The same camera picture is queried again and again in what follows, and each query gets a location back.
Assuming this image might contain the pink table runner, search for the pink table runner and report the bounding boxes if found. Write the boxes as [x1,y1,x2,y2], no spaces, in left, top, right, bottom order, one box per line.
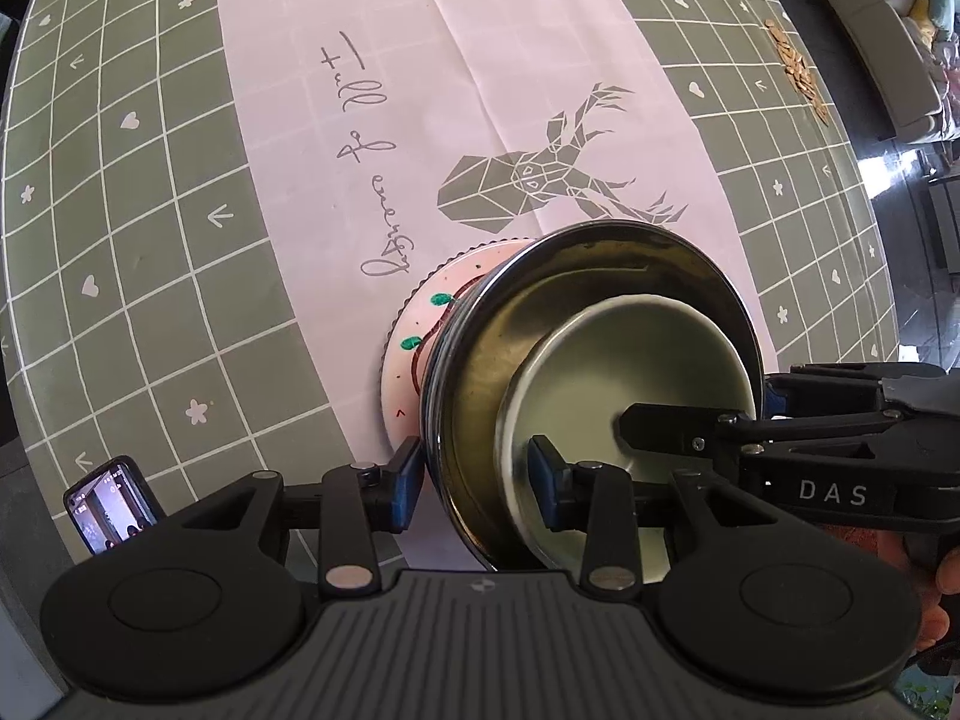
[218,0,761,463]

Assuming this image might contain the green ceramic bowl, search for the green ceramic bowl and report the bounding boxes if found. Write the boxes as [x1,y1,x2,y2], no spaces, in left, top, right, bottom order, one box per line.
[494,294,757,575]

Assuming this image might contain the person's right hand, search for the person's right hand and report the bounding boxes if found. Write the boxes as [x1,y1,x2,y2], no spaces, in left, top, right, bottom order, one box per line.
[877,532,960,652]

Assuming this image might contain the green checked tablecloth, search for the green checked tablecloth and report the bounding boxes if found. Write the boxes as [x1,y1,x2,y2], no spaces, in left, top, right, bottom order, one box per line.
[2,0,898,559]

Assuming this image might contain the beige sofa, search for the beige sofa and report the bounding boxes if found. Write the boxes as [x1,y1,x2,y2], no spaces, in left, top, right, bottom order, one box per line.
[827,0,958,145]

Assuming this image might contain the smartphone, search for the smartphone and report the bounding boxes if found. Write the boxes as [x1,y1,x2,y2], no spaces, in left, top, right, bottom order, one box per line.
[62,455,166,554]

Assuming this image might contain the blue steel bowl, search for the blue steel bowl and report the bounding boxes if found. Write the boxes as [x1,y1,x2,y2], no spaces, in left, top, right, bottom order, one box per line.
[420,220,765,571]

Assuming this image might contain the painted white ceramic plate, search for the painted white ceramic plate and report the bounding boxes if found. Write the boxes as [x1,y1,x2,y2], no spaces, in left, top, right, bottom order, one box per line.
[379,239,539,458]

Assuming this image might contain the pile of seeds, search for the pile of seeds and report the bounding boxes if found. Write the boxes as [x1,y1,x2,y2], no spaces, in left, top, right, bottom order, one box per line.
[763,18,832,127]

